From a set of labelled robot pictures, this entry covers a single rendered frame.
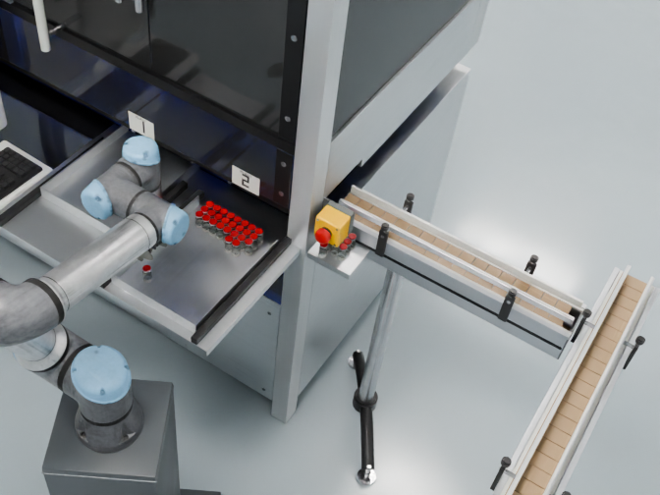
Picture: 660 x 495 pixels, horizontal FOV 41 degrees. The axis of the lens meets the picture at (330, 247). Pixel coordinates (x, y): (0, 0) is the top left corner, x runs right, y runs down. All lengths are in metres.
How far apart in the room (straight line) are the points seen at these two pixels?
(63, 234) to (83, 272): 0.72
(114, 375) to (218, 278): 0.45
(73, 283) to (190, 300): 0.60
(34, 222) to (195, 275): 0.45
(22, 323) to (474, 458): 1.85
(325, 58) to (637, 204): 2.42
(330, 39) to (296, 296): 0.85
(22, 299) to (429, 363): 1.93
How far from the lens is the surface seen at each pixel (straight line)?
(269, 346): 2.70
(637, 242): 3.89
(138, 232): 1.72
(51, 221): 2.38
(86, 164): 2.51
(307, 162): 2.07
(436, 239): 2.30
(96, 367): 1.90
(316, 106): 1.95
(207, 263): 2.24
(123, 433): 2.04
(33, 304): 1.56
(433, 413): 3.09
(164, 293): 2.18
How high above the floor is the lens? 2.59
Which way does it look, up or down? 48 degrees down
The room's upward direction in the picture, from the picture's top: 8 degrees clockwise
